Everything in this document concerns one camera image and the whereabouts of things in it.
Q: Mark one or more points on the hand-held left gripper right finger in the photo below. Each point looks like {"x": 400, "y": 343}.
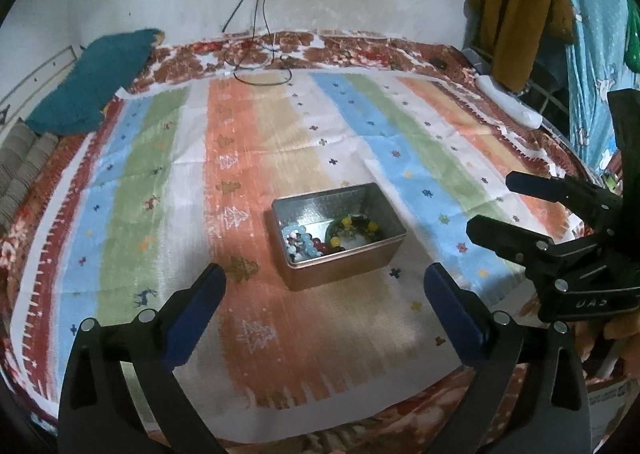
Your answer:
{"x": 452, "y": 314}

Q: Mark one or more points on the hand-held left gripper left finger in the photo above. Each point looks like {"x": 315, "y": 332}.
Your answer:
{"x": 197, "y": 314}

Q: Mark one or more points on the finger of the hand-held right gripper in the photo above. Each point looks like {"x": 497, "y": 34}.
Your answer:
{"x": 510, "y": 239}
{"x": 575, "y": 194}

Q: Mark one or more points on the metal tin box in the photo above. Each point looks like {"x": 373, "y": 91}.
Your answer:
{"x": 340, "y": 269}

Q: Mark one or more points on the person's right hand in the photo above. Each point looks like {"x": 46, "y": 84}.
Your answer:
{"x": 595, "y": 339}

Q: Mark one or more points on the white oblong object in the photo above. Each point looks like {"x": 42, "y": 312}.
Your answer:
{"x": 510, "y": 104}

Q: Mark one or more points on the cardboard box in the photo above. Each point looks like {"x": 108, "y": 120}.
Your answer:
{"x": 610, "y": 399}

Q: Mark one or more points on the blue printed curtain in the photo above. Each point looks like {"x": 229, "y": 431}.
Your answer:
{"x": 595, "y": 59}

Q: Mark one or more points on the green cloth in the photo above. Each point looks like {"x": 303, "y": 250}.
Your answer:
{"x": 634, "y": 34}

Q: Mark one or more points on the striped printed mat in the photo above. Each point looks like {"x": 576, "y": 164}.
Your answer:
{"x": 250, "y": 134}

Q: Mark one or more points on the small black object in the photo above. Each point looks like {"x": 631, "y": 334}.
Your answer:
{"x": 439, "y": 63}

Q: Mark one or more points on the striped grey cushion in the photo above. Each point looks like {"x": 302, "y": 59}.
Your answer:
{"x": 25, "y": 159}

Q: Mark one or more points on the teal pillow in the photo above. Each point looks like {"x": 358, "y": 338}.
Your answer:
{"x": 90, "y": 84}

